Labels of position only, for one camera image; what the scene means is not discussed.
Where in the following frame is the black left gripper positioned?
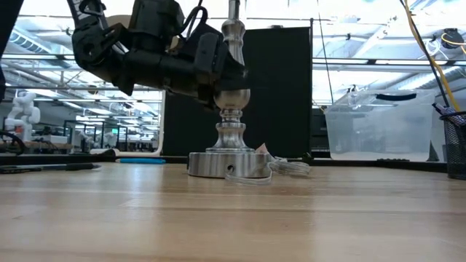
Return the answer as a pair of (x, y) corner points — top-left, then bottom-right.
(116, 22), (252, 111)

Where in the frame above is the silver metal lamp base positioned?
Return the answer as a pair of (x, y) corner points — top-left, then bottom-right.
(187, 0), (274, 180)

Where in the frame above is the black fabric divider panel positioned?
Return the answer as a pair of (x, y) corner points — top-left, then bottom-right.
(238, 17), (315, 159)
(162, 87), (221, 156)

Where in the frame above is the black equipment cabinet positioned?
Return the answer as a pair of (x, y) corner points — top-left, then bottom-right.
(311, 106), (331, 158)

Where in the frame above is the blue marker pen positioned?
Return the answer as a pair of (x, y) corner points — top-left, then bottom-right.
(119, 156), (167, 165)

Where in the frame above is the clear plastic storage bin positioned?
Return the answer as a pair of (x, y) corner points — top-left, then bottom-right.
(323, 89), (438, 163)

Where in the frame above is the black marker pen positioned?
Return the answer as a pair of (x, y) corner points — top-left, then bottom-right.
(0, 162), (102, 175)

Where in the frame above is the black round ceiling device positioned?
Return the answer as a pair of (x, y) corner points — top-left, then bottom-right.
(441, 27), (466, 49)

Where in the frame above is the black mesh pen cup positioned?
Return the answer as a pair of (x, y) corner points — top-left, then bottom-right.
(438, 110), (466, 180)

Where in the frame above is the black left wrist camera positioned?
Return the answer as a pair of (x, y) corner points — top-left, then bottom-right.
(127, 0), (186, 52)

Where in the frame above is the thin black hanging cable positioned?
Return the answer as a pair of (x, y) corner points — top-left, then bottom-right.
(317, 0), (334, 106)

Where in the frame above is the clear lamp power cord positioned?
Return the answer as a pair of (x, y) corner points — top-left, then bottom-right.
(224, 155), (312, 186)

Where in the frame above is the black metal table frame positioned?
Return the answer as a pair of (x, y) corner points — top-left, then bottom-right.
(0, 152), (449, 173)

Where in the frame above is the black curved hose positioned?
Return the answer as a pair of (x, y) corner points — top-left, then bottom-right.
(0, 130), (28, 156)

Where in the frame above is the thick black cable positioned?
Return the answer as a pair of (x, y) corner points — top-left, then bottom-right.
(398, 0), (451, 108)

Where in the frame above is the thick yellow cable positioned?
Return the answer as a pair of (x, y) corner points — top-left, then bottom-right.
(403, 0), (462, 112)

